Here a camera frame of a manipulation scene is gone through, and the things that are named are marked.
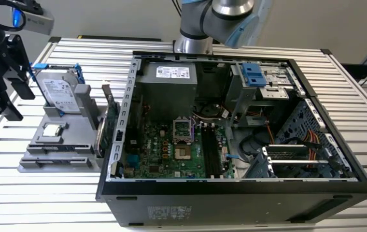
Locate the black RAM slot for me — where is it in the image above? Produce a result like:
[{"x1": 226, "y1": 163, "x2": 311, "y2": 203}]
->
[
  {"x1": 200, "y1": 123, "x2": 216, "y2": 179},
  {"x1": 208, "y1": 123, "x2": 224, "y2": 179}
]

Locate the thin locking lever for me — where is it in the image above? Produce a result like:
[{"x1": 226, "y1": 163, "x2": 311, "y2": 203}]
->
[{"x1": 188, "y1": 119, "x2": 199, "y2": 144}]

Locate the grey power supply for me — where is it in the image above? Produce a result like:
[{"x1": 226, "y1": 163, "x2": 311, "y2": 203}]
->
[{"x1": 134, "y1": 61, "x2": 199, "y2": 121}]

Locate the green motherboard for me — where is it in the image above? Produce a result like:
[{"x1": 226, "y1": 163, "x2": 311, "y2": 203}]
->
[{"x1": 123, "y1": 120, "x2": 238, "y2": 180}]

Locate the black cooler fan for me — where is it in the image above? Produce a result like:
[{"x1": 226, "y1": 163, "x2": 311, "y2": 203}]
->
[{"x1": 195, "y1": 101, "x2": 227, "y2": 119}]

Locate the blue plastic drive latch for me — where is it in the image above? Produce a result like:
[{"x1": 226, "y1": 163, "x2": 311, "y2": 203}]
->
[{"x1": 240, "y1": 62, "x2": 266, "y2": 87}]

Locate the CPU socket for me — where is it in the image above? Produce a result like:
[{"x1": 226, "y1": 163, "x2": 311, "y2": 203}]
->
[{"x1": 173, "y1": 144, "x2": 192, "y2": 160}]

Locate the silver metal drive cage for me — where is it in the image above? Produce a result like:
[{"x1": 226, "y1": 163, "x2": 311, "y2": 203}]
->
[{"x1": 226, "y1": 61, "x2": 300, "y2": 127}]

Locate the thin red wire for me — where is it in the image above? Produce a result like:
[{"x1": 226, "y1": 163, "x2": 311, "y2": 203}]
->
[{"x1": 264, "y1": 119, "x2": 276, "y2": 147}]

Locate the grey parts rack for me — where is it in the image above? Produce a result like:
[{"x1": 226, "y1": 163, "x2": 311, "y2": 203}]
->
[{"x1": 17, "y1": 83, "x2": 119, "y2": 174}]

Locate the red yellow wire bundle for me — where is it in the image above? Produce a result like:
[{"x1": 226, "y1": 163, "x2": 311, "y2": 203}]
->
[{"x1": 302, "y1": 129, "x2": 322, "y2": 170}]

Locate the hard disk in blue carrier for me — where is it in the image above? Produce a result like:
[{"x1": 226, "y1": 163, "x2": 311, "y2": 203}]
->
[{"x1": 25, "y1": 62, "x2": 86, "y2": 116}]

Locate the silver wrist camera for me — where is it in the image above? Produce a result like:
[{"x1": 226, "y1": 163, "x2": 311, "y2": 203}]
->
[{"x1": 9, "y1": 3, "x2": 55, "y2": 36}]

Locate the silver CPU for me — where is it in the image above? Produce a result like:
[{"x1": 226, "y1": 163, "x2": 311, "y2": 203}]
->
[{"x1": 42, "y1": 125, "x2": 62, "y2": 137}]

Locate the blue expansion slot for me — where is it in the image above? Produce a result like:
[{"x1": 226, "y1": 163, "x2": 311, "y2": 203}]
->
[{"x1": 125, "y1": 155, "x2": 139, "y2": 169}]

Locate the black PC case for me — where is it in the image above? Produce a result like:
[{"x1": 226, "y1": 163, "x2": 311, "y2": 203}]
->
[{"x1": 94, "y1": 50, "x2": 367, "y2": 228}]

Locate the green graphics card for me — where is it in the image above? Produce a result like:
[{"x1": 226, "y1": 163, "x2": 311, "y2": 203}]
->
[{"x1": 93, "y1": 81, "x2": 122, "y2": 158}]

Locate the black cable loop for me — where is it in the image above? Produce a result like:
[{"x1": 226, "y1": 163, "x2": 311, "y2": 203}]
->
[{"x1": 238, "y1": 127, "x2": 267, "y2": 161}]

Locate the grey disk bay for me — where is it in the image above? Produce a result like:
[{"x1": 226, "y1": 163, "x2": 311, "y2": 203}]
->
[{"x1": 243, "y1": 144, "x2": 331, "y2": 179}]

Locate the metal socket cover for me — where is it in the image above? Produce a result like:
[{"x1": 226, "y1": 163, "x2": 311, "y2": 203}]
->
[{"x1": 173, "y1": 116, "x2": 192, "y2": 145}]

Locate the blue RAM stick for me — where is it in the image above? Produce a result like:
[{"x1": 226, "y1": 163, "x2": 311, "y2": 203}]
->
[{"x1": 21, "y1": 157, "x2": 86, "y2": 164}]

